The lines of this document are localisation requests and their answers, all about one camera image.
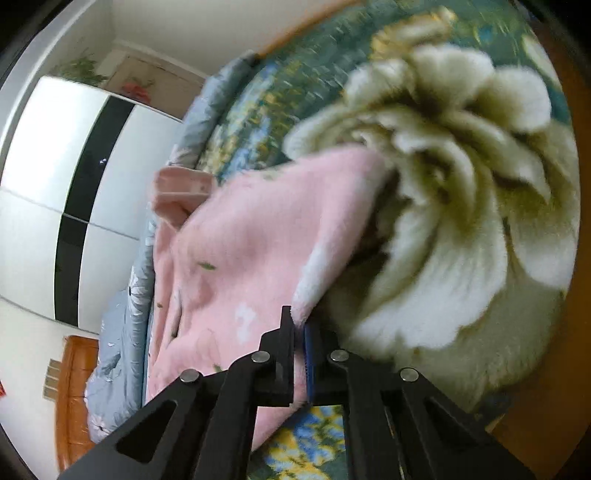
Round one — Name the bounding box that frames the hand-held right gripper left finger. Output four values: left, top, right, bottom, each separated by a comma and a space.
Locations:
58, 305, 296, 480

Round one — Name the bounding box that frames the grey-blue floral quilt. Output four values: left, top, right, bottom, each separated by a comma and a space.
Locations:
83, 51, 259, 444

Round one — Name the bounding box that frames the teal floral plush blanket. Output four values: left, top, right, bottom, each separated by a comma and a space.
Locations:
194, 0, 580, 480

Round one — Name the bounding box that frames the pink fleece garment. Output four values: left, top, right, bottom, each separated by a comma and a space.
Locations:
145, 147, 393, 450

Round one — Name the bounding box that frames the green potted plant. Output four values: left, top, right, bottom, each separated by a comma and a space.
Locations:
51, 53, 112, 88

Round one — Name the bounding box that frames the wall switch panel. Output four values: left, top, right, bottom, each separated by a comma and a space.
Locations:
42, 357, 63, 400

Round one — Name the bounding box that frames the white wardrobe with black stripe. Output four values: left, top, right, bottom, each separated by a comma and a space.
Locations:
0, 76, 185, 335

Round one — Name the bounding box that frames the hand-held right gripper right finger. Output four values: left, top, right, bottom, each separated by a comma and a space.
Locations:
302, 323, 536, 480

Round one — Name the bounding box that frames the wall poster with red flower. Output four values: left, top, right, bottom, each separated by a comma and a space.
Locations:
104, 51, 204, 123

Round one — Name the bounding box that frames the wooden headboard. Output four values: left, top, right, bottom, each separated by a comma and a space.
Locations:
54, 336, 100, 474

